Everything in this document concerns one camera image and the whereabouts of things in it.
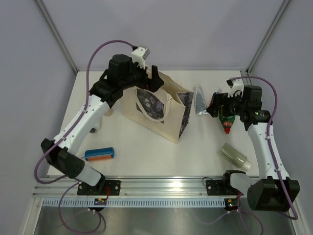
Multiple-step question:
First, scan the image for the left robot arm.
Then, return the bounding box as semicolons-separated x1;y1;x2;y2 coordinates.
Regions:
41;54;164;195

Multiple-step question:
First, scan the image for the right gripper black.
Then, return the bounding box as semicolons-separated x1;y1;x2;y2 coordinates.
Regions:
206;91;247;118

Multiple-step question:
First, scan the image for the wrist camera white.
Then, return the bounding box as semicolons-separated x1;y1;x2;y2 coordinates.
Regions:
131;47;150;69
226;77;244;98

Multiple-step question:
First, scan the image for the beige canvas tote bag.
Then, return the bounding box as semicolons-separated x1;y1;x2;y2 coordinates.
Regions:
120;72;194;143

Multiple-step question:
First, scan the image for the aluminium frame post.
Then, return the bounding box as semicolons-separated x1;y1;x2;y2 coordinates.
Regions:
33;0;78;74
246;0;292;75

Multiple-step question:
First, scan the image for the blue orange lying bottle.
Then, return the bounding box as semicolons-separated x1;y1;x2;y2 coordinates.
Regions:
83;147;115;161

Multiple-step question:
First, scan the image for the white slotted cable duct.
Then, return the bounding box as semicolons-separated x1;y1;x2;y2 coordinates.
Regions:
43;198;225;208

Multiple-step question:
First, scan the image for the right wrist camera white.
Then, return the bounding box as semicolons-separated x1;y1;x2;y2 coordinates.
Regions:
226;77;244;98

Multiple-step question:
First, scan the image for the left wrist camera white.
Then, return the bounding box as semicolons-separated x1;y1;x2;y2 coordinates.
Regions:
131;47;150;69

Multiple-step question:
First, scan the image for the left aluminium frame post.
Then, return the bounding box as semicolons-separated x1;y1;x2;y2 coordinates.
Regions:
33;0;78;74

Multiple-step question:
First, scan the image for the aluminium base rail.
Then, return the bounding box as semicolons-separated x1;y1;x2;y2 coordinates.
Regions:
31;176;298;198

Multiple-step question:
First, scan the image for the beige pump bottle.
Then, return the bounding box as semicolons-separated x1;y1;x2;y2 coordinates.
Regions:
104;109;113;117

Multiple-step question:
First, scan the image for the white bottle black cap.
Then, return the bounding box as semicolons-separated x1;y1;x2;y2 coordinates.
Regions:
90;118;102;133

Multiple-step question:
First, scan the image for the lying green bottle beige cap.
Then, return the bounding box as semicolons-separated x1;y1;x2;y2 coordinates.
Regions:
220;143;252;171

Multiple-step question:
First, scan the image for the orange blue spray bottle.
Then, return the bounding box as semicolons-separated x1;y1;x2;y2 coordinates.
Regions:
206;88;223;118

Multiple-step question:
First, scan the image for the silver blue tube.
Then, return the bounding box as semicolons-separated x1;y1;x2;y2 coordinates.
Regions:
193;84;208;116

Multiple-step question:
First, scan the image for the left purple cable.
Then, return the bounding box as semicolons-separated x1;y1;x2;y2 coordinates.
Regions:
33;40;134;233

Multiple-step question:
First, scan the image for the right aluminium frame post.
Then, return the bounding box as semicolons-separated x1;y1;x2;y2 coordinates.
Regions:
246;0;292;75

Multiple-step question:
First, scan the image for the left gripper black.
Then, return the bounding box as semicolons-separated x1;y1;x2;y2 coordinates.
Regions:
120;58;163;93

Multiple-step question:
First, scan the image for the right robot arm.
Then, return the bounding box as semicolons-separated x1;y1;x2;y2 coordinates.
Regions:
207;85;300;212

